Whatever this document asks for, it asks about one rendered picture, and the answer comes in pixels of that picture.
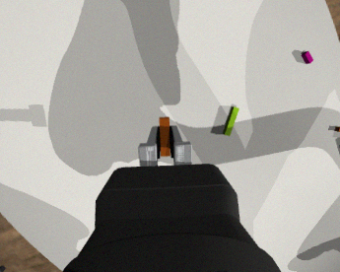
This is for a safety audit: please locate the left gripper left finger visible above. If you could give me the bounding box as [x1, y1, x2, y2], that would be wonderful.
[138, 126, 161, 167]

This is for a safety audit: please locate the magenta rod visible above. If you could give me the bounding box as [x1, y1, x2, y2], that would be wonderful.
[302, 51, 313, 64]

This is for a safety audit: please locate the lime green rod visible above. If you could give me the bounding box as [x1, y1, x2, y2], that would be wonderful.
[223, 106, 239, 136]

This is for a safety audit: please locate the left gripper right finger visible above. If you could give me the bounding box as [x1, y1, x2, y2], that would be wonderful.
[170, 125, 192, 166]

